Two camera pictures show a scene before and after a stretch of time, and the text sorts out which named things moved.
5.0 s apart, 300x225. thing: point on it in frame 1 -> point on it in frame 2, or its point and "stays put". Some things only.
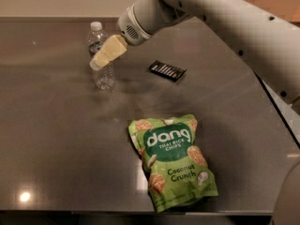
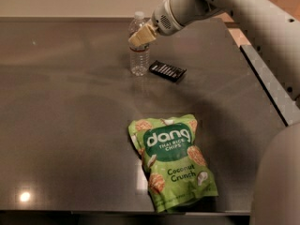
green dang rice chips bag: x=177 y=171 stays put
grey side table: x=290 y=113 stays put
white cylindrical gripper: x=128 y=28 -> x=165 y=20
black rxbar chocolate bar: x=167 y=71 stays put
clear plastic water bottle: x=104 y=78 -> x=139 y=56
